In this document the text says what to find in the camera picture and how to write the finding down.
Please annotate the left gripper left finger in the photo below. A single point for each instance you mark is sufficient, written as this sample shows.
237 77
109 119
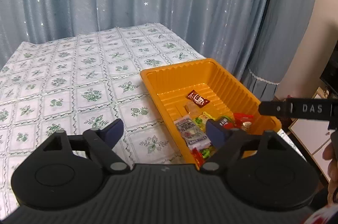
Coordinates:
101 143

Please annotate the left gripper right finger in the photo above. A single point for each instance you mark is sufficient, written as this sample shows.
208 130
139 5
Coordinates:
230 145

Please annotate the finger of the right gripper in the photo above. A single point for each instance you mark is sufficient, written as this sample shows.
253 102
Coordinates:
273 108

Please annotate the dark chocolate bar wrapper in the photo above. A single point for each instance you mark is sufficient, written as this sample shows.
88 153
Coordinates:
225 122

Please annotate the red gold snack packet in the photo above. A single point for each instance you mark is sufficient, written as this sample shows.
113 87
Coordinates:
243 121

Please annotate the person right hand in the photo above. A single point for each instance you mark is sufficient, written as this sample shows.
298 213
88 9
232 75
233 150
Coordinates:
330 155

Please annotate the white red snack packet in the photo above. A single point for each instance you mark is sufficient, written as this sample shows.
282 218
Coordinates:
192 134

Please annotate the yellow green candy packet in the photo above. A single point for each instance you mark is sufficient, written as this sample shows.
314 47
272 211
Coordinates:
202 119

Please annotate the small brown candy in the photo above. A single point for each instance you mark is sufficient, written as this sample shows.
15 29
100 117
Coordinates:
192 109

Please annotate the dark red snack packet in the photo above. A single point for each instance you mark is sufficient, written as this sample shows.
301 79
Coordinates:
195 97

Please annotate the floral white tablecloth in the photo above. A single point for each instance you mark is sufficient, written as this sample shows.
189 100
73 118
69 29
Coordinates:
86 82

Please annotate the orange plastic tray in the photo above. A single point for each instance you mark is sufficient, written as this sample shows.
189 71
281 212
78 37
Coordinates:
169 86

